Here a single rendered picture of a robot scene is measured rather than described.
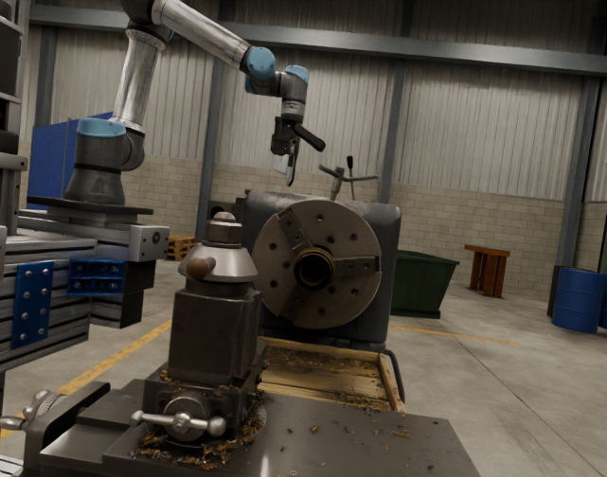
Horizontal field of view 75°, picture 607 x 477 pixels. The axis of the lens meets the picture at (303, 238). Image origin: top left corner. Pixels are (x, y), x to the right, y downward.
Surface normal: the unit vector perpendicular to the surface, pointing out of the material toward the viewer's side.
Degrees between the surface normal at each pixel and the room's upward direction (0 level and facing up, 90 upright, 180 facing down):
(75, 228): 90
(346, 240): 90
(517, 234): 90
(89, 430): 0
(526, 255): 90
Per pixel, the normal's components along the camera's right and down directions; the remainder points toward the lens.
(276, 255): -0.07, 0.04
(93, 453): 0.11, -0.99
